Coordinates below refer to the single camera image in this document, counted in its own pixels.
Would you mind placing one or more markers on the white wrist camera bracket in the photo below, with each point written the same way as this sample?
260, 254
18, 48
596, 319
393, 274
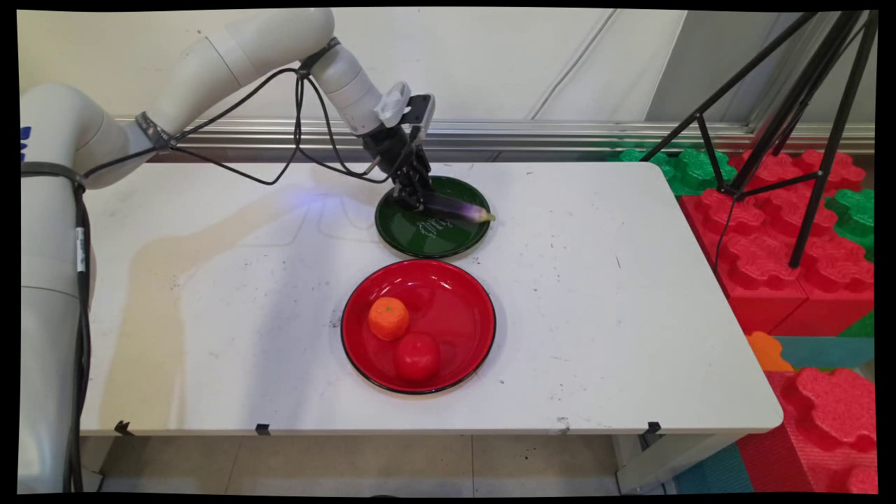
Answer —
392, 103

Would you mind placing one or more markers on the aluminium wall rail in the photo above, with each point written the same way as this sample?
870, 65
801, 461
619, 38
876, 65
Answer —
560, 133

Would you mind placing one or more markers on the orange foam piece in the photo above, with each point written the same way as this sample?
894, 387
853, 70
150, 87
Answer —
766, 353

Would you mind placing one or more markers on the teal foam mat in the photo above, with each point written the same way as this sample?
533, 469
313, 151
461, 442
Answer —
710, 472

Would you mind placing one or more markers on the orange toy mandarin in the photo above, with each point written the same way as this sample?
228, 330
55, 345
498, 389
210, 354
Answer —
388, 318

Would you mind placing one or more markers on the dark green enamel plate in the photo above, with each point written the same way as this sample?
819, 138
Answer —
406, 238

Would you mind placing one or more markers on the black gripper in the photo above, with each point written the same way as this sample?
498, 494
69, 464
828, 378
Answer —
392, 150

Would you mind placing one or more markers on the white table leg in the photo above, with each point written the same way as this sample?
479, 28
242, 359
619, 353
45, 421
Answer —
665, 465

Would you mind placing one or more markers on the black tripod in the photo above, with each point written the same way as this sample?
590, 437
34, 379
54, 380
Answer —
815, 182

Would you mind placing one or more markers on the purple toy eggplant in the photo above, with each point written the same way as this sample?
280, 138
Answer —
455, 207

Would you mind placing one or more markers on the red toy tomato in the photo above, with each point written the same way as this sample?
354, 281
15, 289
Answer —
417, 357

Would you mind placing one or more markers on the teal foam piece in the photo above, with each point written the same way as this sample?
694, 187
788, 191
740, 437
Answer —
826, 352

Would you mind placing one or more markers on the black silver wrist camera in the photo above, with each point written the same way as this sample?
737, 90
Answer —
420, 110

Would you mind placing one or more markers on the green foam block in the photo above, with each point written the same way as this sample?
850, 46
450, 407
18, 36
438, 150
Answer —
689, 171
854, 217

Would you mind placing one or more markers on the large red foam block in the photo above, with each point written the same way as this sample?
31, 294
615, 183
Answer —
749, 273
826, 427

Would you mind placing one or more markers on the red enamel plate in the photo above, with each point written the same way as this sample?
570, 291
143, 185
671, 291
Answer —
455, 315

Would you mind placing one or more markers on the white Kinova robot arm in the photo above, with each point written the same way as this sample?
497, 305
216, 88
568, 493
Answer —
56, 140

